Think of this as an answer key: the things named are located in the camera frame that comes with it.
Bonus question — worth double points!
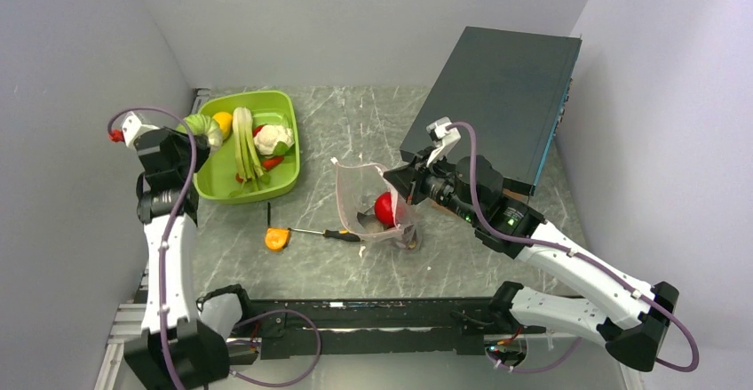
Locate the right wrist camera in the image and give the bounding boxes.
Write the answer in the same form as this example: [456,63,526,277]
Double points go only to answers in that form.
[426,116,461,167]

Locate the dark grey box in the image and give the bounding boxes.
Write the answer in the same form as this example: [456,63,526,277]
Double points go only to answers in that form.
[400,27,583,196]

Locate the yellow lemon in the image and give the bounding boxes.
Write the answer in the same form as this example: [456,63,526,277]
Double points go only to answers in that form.
[212,111,233,139]

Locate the green plastic tray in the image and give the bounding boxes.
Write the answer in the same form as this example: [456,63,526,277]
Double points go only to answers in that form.
[194,90,301,204]

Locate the aluminium frame rail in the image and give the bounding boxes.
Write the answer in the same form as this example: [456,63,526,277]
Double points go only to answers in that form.
[93,267,148,390]

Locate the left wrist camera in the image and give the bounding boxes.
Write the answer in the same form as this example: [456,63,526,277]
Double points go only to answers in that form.
[109,111,158,149]

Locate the orange carrot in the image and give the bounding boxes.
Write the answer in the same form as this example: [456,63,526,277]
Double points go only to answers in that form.
[261,155,285,171]

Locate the clear zip top bag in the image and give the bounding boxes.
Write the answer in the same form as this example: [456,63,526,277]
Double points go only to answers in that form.
[330,157,422,251]

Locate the orange tape measure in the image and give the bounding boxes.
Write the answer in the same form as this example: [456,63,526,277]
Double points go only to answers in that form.
[264,227,291,252]

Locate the white cauliflower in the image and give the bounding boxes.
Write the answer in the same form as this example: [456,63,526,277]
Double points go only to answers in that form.
[253,124,295,156]

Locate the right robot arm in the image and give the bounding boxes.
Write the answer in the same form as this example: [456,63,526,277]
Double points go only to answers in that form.
[382,156,678,372]

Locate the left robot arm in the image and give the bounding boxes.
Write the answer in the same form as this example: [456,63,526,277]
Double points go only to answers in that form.
[124,125,256,389]

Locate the celery stalk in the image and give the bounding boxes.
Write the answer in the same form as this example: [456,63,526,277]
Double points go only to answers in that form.
[232,107,269,191]

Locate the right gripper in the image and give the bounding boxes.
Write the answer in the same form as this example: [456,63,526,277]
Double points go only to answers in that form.
[384,146,481,225]

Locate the black yellow screwdriver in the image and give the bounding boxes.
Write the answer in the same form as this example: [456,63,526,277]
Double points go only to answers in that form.
[289,227,362,243]

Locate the green cabbage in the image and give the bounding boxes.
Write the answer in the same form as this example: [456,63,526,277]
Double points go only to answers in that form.
[176,114,225,155]

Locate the dark red onion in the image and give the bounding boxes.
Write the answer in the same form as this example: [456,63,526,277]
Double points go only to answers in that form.
[356,212,401,243]

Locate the red tomato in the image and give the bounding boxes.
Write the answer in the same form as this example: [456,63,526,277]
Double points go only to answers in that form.
[373,191,407,227]

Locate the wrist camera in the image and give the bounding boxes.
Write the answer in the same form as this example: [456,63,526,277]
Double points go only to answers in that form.
[109,111,158,149]
[426,116,461,167]

